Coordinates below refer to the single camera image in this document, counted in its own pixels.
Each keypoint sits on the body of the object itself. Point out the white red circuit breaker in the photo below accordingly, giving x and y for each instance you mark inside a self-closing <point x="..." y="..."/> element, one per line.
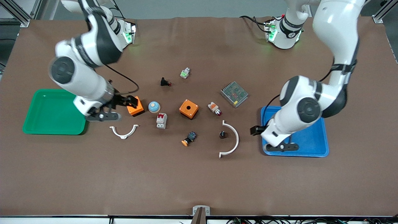
<point x="161" y="120"/>

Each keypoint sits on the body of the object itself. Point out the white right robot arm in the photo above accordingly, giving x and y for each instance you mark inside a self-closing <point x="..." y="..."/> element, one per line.
<point x="80" y="77"/>

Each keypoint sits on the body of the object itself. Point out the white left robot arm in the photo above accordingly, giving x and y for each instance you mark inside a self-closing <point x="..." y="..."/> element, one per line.
<point x="311" y="105"/>

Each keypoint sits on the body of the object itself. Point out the orange button box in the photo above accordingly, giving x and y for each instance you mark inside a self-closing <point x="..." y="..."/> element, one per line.
<point x="136" y="107"/>
<point x="188" y="109"/>

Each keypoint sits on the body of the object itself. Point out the blue dome push button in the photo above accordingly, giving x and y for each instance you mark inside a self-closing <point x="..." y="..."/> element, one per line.
<point x="154" y="107"/>

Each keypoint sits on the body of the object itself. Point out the green plastic tray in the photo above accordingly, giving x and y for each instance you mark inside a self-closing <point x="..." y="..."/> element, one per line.
<point x="53" y="115"/>

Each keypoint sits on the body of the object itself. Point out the blue plastic tray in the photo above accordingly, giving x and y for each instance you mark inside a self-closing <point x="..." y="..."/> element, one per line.
<point x="311" y="140"/>

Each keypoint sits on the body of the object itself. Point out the metal mesh power supply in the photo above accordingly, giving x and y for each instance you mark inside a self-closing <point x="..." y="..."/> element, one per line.
<point x="234" y="94"/>

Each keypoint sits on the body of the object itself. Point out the red white indicator lamp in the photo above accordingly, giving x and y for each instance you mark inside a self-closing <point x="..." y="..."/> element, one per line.
<point x="214" y="108"/>

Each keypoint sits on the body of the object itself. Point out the green white contact block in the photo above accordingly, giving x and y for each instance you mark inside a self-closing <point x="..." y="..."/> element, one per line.
<point x="185" y="73"/>

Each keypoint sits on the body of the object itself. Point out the orange head push button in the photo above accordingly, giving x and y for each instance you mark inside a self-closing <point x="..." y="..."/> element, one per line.
<point x="189" y="138"/>

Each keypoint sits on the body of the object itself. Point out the brown table mat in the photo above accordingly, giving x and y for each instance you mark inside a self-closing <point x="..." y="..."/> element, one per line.
<point x="199" y="180"/>

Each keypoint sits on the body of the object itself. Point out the large white curved bracket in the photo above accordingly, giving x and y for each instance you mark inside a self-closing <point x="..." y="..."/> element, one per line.
<point x="235" y="140"/>

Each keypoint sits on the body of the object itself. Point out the small white curved bracket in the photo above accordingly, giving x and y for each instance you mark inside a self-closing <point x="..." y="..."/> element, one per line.
<point x="123" y="134"/>

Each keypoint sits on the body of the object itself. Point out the black red switch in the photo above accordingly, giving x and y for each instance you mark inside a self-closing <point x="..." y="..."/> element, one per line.
<point x="165" y="82"/>

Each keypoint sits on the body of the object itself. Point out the grey metal clamp bracket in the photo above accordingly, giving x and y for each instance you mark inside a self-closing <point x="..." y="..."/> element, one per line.
<point x="201" y="211"/>

